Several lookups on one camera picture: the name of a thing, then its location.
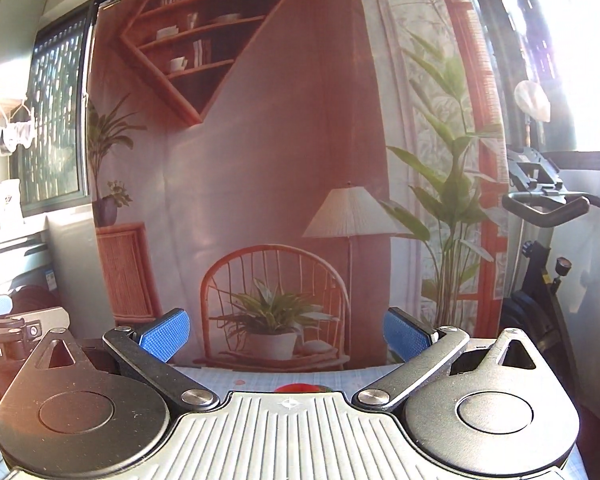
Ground red plastic bowl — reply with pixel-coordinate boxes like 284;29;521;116
274;382;328;393

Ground blue plaid bed sheet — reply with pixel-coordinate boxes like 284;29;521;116
175;364;398;400

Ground window with dark grille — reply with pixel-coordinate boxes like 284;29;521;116
12;9;90;216

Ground black exercise bike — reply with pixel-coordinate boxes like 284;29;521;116
500;146;600;399

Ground printed room backdrop cloth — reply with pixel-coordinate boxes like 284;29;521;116
88;0;507;372

